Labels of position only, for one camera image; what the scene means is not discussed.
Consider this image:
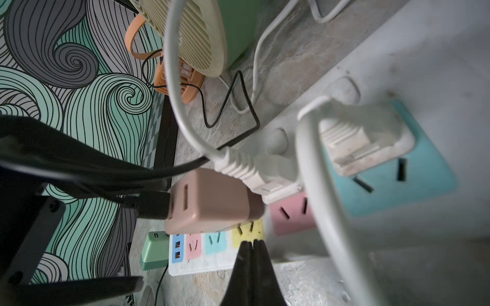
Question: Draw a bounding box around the black cable of white fan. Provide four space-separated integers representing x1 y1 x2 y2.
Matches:
152 265 169 306

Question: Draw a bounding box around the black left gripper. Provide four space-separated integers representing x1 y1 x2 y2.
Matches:
1 168 144 305

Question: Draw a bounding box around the pink usb charger adapter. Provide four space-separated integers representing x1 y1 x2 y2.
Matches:
165 168 265 235

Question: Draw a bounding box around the white multicolour power strip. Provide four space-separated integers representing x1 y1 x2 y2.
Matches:
167 0 490 277

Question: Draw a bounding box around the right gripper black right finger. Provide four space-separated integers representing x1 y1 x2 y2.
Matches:
252 240 286 305

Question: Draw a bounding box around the white plug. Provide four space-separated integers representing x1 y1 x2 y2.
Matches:
214 147 302 204
297 96 416 177

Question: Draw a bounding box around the white plug in teal socket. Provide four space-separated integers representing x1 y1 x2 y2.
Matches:
297 96 416 177

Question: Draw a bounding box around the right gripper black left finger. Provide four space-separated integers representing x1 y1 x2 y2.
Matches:
221 241 253 305

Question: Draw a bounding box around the green usb charger adapter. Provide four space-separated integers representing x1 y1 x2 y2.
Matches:
140 231 170 271

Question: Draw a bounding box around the white cable of round fan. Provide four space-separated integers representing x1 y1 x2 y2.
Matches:
163 0 230 163

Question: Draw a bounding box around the black fan usb cable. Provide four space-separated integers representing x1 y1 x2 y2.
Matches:
0 48 261 221

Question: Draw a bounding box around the cream green round fan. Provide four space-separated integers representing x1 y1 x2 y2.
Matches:
129 0 269 79

